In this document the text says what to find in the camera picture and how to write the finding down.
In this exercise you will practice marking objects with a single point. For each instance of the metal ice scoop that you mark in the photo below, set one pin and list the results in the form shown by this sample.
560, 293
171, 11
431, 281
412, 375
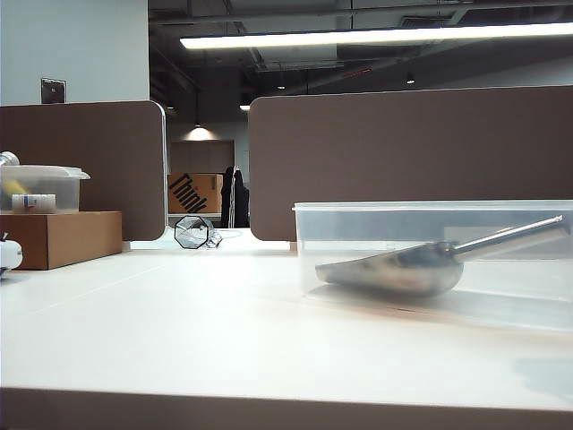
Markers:
403, 273

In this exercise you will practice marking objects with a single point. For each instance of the cardboard box printed Think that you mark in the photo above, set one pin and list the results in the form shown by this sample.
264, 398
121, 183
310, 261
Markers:
210, 192

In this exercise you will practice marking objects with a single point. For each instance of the plain brown cardboard box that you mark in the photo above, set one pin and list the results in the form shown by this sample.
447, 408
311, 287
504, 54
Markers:
67, 242

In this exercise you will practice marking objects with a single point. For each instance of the small lidded clear plastic box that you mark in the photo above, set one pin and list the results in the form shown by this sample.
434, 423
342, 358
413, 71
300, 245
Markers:
62, 188

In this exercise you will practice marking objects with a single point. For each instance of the yellow item in clear box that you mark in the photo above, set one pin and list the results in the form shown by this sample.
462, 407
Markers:
18, 186

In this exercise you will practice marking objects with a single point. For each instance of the black hanging jacket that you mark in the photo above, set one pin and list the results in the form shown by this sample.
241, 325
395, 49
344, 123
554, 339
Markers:
237, 201

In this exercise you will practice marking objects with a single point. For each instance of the transparent plastic storage container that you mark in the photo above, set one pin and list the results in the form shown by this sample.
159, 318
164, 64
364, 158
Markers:
340, 224

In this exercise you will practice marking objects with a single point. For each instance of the octagonal clear glass jar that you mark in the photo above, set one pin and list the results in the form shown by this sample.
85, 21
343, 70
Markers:
192, 233

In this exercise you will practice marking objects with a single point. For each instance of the distant brown office partition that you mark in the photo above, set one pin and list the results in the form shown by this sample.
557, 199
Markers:
201, 157

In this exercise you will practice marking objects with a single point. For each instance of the white pendant lamp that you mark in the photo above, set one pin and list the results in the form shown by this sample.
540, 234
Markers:
200, 134

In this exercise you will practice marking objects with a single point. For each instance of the wide brown desk partition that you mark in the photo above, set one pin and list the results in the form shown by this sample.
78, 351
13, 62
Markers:
403, 148

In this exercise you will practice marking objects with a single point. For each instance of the brown desk partition silver trim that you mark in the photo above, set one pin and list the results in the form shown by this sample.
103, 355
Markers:
112, 148

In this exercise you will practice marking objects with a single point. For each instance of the long ceiling light strip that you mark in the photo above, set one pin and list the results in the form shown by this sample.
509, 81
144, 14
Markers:
358, 36

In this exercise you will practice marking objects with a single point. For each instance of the white bottle with label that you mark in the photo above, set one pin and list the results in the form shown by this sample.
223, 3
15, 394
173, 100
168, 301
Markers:
40, 202

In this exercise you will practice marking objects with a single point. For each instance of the white rounded device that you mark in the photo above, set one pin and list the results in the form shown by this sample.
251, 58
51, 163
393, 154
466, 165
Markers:
9, 255

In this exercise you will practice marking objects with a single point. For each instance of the silver cylindrical object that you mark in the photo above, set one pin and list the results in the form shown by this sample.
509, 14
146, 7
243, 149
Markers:
8, 159

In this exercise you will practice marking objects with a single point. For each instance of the grey wall switch panel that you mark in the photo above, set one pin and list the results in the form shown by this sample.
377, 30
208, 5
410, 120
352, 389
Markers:
53, 91

